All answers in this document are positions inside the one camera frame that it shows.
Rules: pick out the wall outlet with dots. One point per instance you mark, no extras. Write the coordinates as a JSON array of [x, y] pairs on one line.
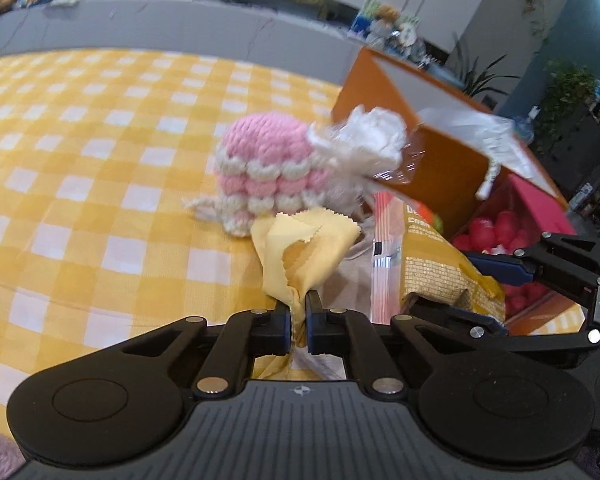
[[489, 102]]

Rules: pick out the yellow checkered mat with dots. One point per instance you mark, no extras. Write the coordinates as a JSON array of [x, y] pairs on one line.
[[80, 160]]

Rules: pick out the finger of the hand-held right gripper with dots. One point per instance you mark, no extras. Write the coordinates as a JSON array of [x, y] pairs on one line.
[[505, 266], [455, 314]]

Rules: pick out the loose papers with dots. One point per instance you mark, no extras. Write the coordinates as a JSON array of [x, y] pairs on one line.
[[65, 1]]

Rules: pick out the orange and green toy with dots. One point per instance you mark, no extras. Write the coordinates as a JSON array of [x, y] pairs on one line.
[[436, 221]]

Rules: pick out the yellow cloth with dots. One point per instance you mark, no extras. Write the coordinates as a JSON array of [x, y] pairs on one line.
[[305, 240]]

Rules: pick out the pink striped clear packet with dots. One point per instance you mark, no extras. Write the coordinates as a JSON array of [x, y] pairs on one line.
[[386, 240]]

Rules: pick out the yellow snack packet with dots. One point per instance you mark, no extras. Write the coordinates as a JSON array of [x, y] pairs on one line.
[[430, 260]]

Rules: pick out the brown teddy bear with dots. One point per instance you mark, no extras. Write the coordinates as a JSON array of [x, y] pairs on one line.
[[387, 12]]

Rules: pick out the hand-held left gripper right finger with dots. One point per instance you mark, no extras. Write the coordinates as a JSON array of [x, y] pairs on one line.
[[314, 327]]

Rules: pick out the red square box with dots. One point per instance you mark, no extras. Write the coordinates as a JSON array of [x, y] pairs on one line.
[[540, 205]]

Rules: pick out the water bottle with pump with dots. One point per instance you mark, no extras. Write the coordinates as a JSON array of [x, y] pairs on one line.
[[526, 127]]

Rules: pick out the bushy leafy plant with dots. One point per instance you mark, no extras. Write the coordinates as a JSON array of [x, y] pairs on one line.
[[570, 95]]

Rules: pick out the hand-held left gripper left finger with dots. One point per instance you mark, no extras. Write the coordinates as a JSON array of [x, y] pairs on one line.
[[280, 327]]

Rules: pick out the pink and white knitted plush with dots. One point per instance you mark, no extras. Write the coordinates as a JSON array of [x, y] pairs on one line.
[[265, 150]]

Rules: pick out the white crumpled plastic bag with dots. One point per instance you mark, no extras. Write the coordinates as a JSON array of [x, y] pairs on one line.
[[372, 132]]

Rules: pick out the orange cardboard box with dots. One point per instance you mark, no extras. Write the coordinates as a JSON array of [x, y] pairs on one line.
[[450, 180]]

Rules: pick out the dark cabinet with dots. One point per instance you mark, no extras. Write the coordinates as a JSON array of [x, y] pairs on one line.
[[595, 160]]

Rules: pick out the potted plant with long leaves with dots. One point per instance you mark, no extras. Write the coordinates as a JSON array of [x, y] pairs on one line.
[[480, 77]]

